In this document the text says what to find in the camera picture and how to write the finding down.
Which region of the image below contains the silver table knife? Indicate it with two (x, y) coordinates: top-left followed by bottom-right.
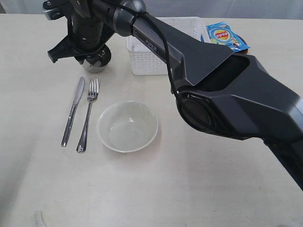
(61, 77), (85, 147)

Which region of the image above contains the shiny metal cup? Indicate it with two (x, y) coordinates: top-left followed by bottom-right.
(82, 45), (112, 74)

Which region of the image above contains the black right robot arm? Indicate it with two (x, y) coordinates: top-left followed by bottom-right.
(42, 0), (303, 187)

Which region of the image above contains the white perforated plastic basket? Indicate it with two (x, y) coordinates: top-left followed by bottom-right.
(126, 17), (211, 76)

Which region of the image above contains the white patterned ceramic bowl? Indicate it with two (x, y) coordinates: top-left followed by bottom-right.
(96, 100), (159, 153)

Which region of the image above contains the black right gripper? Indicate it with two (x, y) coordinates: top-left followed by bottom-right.
(47, 21), (115, 64)

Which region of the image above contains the blue chips bag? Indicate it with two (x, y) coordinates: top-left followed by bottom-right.
(206, 22), (250, 52)

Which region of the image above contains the brown round wooden plate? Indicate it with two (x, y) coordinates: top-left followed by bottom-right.
(236, 34), (249, 54)

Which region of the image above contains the silver fork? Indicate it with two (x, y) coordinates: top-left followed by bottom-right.
(76, 78), (100, 153)

